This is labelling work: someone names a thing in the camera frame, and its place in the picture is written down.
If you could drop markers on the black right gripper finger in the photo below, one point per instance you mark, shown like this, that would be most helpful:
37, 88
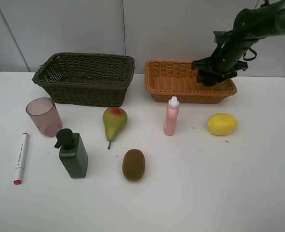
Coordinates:
224, 77

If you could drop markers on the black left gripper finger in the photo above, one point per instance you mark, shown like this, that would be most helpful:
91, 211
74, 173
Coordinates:
202, 77

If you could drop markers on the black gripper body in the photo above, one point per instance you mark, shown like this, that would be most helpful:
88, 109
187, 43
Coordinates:
230, 55

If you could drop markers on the yellow lemon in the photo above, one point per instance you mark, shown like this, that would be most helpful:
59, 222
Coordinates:
222, 124

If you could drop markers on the pink white-capped bottle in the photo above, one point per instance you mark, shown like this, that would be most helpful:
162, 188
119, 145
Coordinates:
172, 112

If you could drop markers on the green red pear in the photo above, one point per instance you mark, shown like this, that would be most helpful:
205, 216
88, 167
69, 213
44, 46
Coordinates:
114, 119

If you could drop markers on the brown kiwi fruit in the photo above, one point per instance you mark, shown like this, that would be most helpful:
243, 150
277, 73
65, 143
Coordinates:
133, 166

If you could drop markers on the dark green round fruit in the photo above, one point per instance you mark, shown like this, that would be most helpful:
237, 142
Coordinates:
209, 81

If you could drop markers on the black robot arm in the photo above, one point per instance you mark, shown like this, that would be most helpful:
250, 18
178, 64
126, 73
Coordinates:
266, 21

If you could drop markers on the orange wicker basket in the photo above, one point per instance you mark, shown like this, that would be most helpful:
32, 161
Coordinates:
165, 79

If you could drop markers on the dark brown wicker basket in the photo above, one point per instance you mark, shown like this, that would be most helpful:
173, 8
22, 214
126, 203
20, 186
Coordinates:
99, 80

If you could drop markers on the dark green pump bottle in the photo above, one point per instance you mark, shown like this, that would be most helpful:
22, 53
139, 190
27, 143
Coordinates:
72, 153

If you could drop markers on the translucent pink plastic cup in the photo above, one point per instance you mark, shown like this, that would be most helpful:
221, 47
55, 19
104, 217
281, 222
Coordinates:
45, 116

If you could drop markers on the white red-capped marker pen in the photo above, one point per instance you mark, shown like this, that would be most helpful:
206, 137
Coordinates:
19, 169

